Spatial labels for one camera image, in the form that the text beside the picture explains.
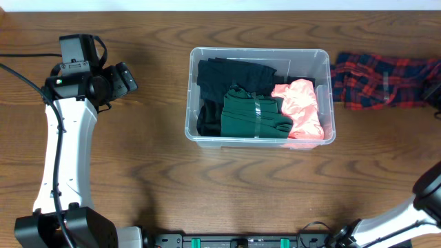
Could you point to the pink garment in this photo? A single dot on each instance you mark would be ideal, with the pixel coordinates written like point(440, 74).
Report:
point(301, 106)

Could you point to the dark green garment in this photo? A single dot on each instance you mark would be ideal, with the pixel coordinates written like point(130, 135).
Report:
point(249, 115)

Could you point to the black mounting rail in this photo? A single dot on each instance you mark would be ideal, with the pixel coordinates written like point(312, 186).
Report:
point(180, 240)

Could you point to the red plaid shirt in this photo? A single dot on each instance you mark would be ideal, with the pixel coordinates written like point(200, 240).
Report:
point(373, 82)

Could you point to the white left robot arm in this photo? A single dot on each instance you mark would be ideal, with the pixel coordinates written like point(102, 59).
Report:
point(63, 214)

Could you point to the black garment with stripe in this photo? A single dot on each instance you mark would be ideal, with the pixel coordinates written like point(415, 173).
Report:
point(216, 76)

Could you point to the clear plastic storage bin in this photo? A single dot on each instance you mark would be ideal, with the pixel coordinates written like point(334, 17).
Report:
point(312, 63)

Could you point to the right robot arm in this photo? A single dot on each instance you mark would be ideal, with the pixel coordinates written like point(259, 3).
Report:
point(418, 216)

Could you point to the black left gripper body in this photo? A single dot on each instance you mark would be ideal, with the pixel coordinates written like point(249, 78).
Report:
point(109, 83)

